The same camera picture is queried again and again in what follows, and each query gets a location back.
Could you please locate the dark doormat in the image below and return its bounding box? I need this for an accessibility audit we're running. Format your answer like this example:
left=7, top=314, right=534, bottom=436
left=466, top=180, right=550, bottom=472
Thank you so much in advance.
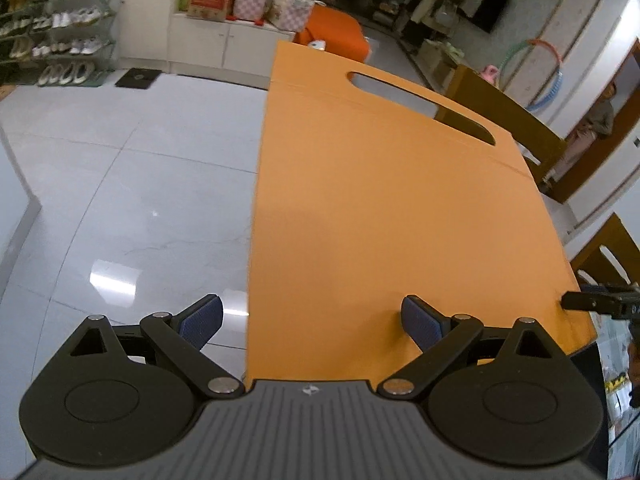
left=115, top=67, right=164, bottom=91

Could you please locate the coat rack with clothes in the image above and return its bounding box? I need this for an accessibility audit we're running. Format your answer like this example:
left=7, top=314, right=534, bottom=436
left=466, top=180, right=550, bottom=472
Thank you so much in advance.
left=400, top=0, right=469, bottom=47

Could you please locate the colourful hula hoop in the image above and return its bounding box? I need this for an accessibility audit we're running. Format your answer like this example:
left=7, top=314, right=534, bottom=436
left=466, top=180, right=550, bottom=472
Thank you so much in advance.
left=500, top=37, right=566, bottom=114

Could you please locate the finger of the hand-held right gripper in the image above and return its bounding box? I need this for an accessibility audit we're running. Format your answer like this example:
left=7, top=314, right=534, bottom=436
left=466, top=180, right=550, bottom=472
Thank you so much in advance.
left=561, top=282, right=640, bottom=321

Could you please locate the wall television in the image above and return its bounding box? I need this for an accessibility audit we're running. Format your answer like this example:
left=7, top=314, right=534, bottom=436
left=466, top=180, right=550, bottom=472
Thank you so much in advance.
left=470, top=0, right=514, bottom=34

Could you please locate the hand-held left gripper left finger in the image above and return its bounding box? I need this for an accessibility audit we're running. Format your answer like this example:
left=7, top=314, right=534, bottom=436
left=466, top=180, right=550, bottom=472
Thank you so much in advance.
left=70, top=294, right=246, bottom=401

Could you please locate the orange paper bag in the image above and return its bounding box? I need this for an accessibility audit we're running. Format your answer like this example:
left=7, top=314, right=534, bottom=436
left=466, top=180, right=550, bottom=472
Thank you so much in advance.
left=245, top=41, right=599, bottom=382

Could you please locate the low television cabinet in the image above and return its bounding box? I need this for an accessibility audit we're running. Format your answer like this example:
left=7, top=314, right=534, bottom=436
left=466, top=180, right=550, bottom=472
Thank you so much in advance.
left=417, top=40, right=462, bottom=87

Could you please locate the green shoe rack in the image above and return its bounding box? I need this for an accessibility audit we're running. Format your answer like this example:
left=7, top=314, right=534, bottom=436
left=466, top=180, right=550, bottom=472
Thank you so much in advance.
left=0, top=0, right=122, bottom=89

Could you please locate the wooden chair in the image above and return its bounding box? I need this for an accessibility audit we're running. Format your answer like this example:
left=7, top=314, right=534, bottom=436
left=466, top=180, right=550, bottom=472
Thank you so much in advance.
left=434, top=65, right=569, bottom=197
left=570, top=212, right=640, bottom=292

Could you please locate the checkered bag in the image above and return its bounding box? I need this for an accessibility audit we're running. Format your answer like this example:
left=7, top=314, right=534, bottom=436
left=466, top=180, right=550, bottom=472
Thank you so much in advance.
left=270, top=0, right=315, bottom=33
left=234, top=0, right=274, bottom=24

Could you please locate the red cardboard box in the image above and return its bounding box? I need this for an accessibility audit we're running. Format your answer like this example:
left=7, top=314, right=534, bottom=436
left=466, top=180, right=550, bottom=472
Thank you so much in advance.
left=187, top=0, right=237, bottom=22

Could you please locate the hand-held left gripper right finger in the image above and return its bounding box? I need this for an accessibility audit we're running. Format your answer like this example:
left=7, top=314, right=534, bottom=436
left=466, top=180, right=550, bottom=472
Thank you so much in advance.
left=376, top=294, right=571, bottom=401

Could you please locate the white low cabinet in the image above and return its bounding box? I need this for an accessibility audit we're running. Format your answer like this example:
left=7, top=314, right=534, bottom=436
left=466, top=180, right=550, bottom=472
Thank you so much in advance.
left=167, top=10, right=297, bottom=92

